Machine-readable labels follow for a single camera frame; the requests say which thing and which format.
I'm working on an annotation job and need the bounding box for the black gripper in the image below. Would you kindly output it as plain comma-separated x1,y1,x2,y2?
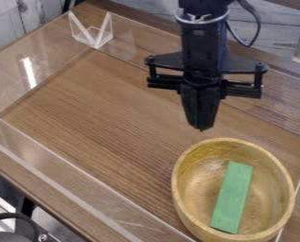
144,13,267,130

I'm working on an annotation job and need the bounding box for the green rectangular block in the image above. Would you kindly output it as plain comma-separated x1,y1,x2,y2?
210,161,253,234

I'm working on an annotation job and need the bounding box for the brown wooden bowl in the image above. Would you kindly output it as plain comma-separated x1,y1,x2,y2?
171,138,294,242

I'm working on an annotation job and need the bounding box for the clear acrylic tray wall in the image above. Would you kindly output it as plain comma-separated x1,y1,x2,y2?
0,17,300,242

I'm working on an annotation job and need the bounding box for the clear acrylic corner bracket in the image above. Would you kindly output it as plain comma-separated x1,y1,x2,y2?
67,11,112,49

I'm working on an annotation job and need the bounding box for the black cable near floor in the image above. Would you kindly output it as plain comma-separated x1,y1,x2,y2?
0,213,39,242

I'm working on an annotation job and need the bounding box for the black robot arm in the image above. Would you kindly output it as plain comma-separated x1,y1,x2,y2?
144,0,267,130

